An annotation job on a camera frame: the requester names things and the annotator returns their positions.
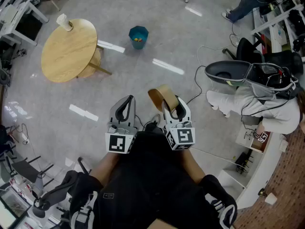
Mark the white desk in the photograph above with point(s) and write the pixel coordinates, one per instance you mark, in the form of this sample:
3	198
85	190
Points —
21	20

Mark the white shelf unit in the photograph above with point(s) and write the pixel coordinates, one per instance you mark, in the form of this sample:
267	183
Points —
255	170

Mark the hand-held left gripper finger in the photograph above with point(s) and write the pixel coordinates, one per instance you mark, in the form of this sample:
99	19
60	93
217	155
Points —
129	111
118	113

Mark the grey open backpack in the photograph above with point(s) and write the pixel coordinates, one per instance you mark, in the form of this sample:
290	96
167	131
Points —
259	76

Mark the black office chair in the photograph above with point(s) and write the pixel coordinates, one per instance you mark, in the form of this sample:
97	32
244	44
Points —
247	50

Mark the small white cup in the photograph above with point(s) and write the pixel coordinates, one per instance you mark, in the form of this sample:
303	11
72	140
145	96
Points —
271	198

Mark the person's left forearm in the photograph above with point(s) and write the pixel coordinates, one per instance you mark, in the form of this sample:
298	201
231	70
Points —
106	166

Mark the teal trash bin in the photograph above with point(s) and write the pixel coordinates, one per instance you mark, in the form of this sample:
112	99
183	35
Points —
139	43

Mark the round wooden table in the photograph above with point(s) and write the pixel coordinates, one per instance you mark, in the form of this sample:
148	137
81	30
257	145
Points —
69	51

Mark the person's black clothing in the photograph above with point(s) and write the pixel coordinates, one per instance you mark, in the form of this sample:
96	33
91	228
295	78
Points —
152	187

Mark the white metal rack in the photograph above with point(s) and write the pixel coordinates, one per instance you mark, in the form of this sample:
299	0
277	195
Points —
278	20

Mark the brown paper container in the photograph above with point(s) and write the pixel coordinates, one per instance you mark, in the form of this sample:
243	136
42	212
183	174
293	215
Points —
164	96

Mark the person's shoe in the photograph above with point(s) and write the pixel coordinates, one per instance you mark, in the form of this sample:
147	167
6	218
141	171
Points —
156	118

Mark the colourful rubbish in bin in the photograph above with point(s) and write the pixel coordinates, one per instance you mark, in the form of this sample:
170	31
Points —
137	39

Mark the white paper cup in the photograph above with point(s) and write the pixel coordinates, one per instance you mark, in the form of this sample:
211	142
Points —
64	22

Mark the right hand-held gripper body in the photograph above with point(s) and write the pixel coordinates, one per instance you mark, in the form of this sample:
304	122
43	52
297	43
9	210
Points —
181	135

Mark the black folding chair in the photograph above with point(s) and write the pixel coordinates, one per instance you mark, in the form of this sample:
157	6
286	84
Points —
26	169

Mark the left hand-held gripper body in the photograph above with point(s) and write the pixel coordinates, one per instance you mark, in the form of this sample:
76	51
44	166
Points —
122	128

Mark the person's right forearm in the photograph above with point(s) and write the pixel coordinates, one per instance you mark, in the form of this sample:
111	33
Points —
193	166

